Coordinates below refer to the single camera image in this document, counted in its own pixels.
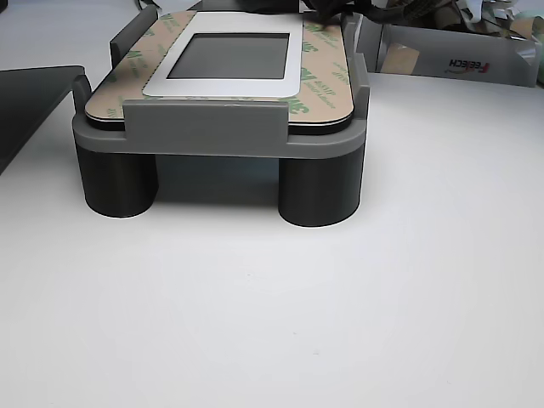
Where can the grey Feetech cardboard box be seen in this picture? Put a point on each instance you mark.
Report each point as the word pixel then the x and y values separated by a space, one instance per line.
pixel 467 64

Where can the white framed screen device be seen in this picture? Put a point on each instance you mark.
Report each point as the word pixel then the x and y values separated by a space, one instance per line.
pixel 225 87

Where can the grey fixture with dark legs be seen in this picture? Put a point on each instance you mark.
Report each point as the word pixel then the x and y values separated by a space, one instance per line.
pixel 204 123

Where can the discarded brown film piece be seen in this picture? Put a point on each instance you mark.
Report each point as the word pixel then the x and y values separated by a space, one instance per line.
pixel 401 57

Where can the crumpled discarded film scraps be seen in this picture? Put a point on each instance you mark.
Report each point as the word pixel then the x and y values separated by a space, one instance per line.
pixel 489 13

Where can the brown 3M tape liner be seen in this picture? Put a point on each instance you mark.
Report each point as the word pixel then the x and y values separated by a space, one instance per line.
pixel 323 76

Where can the black idle gripper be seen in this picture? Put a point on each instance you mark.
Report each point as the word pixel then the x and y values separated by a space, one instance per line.
pixel 327 8

